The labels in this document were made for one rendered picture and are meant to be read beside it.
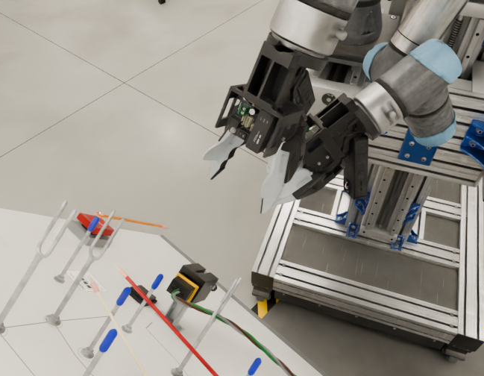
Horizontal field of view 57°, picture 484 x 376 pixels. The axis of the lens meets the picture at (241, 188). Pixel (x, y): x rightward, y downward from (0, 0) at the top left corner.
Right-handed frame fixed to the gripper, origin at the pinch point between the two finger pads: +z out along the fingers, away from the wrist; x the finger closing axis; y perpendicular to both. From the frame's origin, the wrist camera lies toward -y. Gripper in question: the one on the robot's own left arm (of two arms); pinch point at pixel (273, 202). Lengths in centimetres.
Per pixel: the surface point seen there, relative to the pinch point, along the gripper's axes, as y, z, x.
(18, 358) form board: 23.5, 22.5, 30.9
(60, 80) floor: 17, 88, -246
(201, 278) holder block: 5.9, 12.8, 13.4
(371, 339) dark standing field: -114, 16, -53
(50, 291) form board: 20.6, 25.2, 17.1
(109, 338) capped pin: 21.4, 12.7, 34.3
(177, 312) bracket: 2.5, 20.2, 11.9
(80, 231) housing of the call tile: 16.5, 28.1, -3.5
